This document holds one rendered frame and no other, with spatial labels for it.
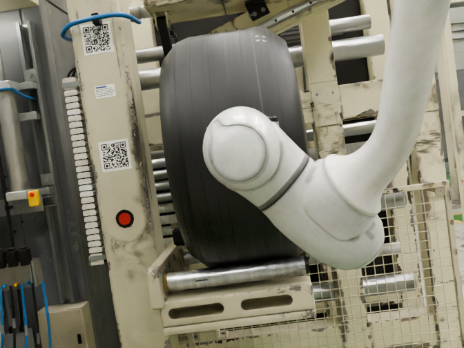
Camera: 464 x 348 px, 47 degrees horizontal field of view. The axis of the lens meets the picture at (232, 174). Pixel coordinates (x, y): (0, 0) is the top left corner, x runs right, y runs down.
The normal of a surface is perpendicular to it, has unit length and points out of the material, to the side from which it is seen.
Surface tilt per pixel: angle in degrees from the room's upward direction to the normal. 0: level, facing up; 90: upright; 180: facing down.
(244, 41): 37
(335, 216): 107
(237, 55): 46
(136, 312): 90
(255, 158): 97
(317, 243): 118
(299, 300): 90
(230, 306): 90
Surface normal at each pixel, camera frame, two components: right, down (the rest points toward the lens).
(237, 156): -0.09, 0.21
